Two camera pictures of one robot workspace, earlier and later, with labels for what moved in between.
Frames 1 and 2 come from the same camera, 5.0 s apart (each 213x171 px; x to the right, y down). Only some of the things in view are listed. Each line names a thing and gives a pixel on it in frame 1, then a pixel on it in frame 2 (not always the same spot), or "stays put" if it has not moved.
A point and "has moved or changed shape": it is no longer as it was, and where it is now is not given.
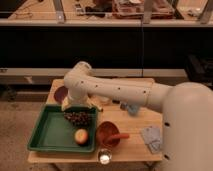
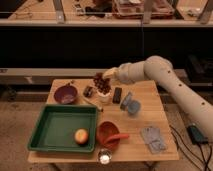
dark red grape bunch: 77,118 has moved or changed shape
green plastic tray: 53,132 stays put
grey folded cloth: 152,137 stays put
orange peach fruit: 81,136 stays put
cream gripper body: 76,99 → 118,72
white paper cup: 104,100 stays put
